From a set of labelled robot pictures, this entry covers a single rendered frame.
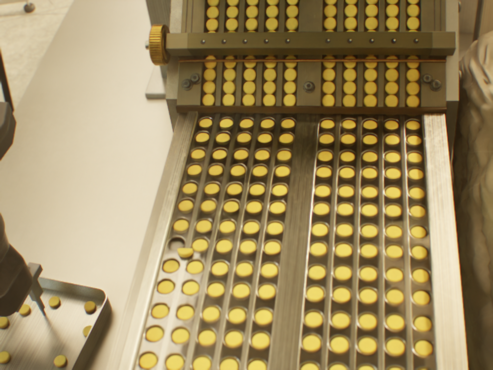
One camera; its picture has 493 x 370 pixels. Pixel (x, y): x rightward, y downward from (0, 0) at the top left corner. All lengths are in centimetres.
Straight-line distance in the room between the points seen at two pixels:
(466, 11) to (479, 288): 49
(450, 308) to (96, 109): 55
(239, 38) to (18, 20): 221
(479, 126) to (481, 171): 5
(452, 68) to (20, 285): 39
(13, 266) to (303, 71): 29
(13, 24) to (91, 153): 195
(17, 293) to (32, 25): 215
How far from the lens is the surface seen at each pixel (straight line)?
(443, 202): 54
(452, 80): 62
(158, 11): 86
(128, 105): 90
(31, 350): 69
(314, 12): 64
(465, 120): 64
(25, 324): 71
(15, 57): 259
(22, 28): 273
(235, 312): 49
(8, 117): 60
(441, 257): 51
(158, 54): 61
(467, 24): 98
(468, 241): 56
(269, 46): 60
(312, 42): 60
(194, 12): 65
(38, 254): 76
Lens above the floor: 134
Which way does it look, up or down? 45 degrees down
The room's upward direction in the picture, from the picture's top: 8 degrees counter-clockwise
